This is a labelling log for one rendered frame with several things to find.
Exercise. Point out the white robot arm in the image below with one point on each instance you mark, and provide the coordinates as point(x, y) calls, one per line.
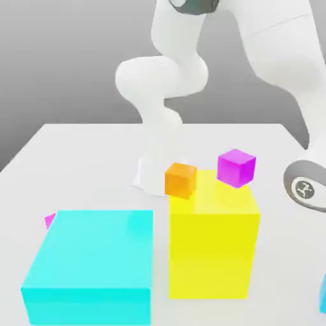
point(163, 76)

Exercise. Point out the small orange cube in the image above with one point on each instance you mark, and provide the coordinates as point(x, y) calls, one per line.
point(179, 181)

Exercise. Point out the small magenta cube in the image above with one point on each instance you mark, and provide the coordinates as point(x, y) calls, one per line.
point(236, 168)

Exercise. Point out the small pink cube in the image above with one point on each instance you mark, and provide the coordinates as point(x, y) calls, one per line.
point(50, 220)

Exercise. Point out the small blue cube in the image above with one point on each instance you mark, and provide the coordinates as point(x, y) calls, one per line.
point(323, 298)

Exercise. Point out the large yellow box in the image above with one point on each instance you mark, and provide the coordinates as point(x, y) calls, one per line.
point(211, 244)

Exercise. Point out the large cyan box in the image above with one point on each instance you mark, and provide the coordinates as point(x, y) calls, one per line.
point(94, 262)

